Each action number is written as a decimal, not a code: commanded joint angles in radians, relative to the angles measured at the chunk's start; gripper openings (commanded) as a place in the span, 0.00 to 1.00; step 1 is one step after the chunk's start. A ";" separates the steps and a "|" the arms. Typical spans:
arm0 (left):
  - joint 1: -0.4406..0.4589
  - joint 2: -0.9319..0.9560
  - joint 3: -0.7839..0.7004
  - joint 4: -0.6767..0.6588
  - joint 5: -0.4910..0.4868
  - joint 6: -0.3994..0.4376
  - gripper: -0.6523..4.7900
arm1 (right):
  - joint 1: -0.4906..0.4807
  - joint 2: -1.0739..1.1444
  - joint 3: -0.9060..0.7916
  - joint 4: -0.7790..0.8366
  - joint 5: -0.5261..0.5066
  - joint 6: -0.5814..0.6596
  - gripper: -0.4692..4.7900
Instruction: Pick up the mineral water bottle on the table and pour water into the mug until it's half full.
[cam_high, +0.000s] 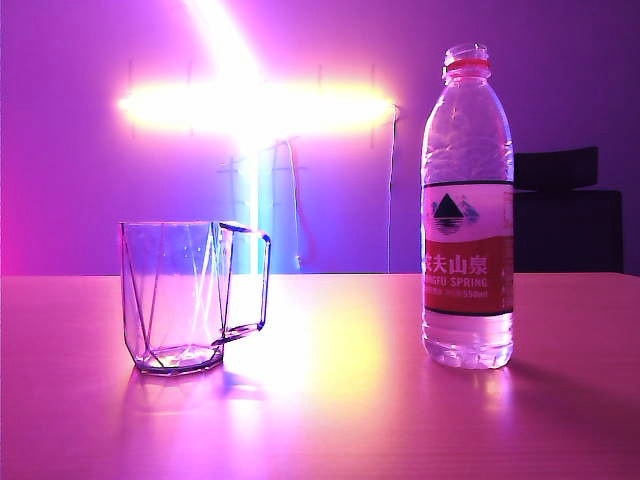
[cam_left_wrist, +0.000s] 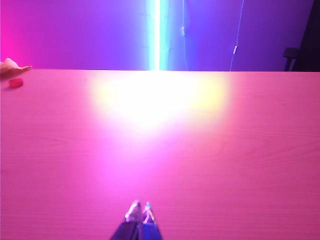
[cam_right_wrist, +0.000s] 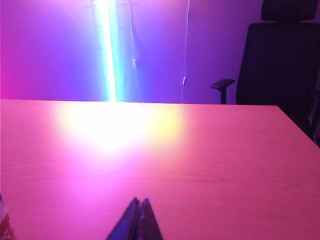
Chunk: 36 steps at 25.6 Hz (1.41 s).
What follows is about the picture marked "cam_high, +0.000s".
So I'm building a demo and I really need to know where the clear water bottle red label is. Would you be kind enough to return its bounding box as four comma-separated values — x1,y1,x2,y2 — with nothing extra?
421,43,516,370

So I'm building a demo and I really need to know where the transparent faceted plastic mug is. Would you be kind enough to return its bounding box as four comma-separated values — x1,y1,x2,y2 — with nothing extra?
118,219,273,376

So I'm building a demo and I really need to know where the vertical glowing light strip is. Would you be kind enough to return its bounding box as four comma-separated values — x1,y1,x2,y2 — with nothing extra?
239,134,272,274

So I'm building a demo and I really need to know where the horizontal glowing light strip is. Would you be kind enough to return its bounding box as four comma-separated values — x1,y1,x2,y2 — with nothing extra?
117,79,397,139

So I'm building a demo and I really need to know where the diagonal glowing light strip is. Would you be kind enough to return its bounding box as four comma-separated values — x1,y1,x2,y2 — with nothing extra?
183,0,267,87

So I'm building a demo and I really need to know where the black office chair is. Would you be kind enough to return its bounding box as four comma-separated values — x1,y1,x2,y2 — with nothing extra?
513,146,624,274

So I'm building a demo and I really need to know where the thin cable beside light strip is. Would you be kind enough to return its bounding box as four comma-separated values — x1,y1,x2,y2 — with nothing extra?
283,137,314,272

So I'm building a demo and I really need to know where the thin hanging cable with switch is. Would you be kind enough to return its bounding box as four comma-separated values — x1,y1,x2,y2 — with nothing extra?
385,103,402,274

